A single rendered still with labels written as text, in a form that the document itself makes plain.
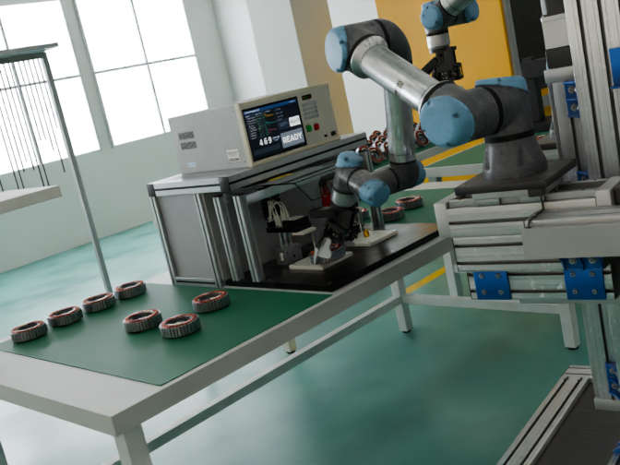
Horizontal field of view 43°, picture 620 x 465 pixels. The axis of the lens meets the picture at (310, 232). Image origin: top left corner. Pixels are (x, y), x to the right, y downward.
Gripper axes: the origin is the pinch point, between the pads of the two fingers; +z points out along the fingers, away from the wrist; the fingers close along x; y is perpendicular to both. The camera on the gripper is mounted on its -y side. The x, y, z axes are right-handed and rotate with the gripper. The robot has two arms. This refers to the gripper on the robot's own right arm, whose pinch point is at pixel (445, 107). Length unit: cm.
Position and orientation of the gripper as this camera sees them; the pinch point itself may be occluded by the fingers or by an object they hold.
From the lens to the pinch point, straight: 275.9
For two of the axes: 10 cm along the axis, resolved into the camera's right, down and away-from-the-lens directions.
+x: 5.6, -2.9, 7.7
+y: 8.0, -0.5, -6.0
